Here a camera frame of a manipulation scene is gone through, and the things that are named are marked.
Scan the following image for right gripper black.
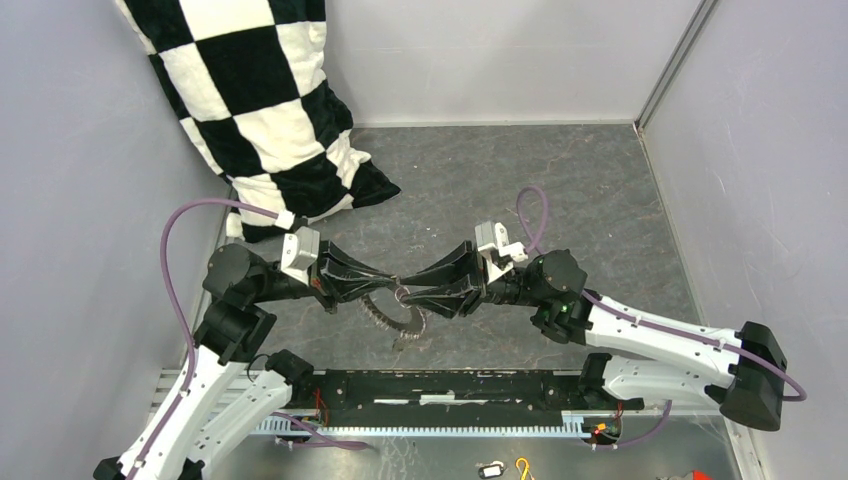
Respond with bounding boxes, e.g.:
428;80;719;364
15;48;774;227
401;238;546;319

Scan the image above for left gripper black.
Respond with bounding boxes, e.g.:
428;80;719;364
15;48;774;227
251;237;398;312

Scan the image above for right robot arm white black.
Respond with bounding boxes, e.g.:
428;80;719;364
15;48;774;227
400;241;789;432

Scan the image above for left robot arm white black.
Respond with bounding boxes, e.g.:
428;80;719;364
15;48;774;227
93;234;395;479

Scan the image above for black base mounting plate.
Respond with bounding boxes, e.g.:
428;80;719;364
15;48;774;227
287;370;645;428

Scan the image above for orange carabiner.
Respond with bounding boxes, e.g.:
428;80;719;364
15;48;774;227
515;457;535;480

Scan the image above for key with black tag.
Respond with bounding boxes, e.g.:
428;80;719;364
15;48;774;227
477;461;506;480

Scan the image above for black white checkered pillow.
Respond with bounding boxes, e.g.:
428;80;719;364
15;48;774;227
118;1;400;243

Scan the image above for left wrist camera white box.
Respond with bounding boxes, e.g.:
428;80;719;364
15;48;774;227
280;227;321;271

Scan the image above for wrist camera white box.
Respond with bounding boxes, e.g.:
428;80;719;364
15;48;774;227
474;221;528;280
280;227;321;271

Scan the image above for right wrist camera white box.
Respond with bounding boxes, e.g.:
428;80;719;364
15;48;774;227
474;221;528;280

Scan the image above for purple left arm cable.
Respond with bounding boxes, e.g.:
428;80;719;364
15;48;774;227
125;197;296;480

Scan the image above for white toothed cable duct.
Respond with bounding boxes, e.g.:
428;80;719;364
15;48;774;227
231;410;621;439

